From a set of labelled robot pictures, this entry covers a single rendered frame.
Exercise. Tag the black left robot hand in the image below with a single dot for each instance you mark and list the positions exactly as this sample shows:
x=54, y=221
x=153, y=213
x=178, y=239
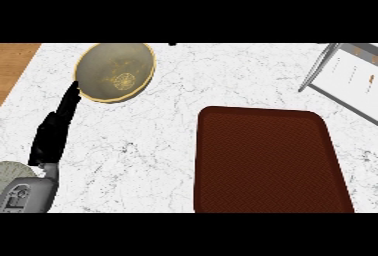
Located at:
x=54, y=131

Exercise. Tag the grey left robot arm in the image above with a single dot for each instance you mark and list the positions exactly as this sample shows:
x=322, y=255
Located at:
x=30, y=193

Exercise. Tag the dark red tray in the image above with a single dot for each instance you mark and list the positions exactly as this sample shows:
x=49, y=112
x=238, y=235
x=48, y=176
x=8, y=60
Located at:
x=268, y=161

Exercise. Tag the pale grey round plate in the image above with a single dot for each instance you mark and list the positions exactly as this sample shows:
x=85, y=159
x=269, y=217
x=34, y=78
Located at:
x=14, y=173

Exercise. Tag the grey gold-rimmed plate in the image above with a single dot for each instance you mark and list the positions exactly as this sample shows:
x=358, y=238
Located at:
x=114, y=72

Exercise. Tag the white grey-framed appliance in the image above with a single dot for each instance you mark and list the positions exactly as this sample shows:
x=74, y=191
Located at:
x=350, y=76

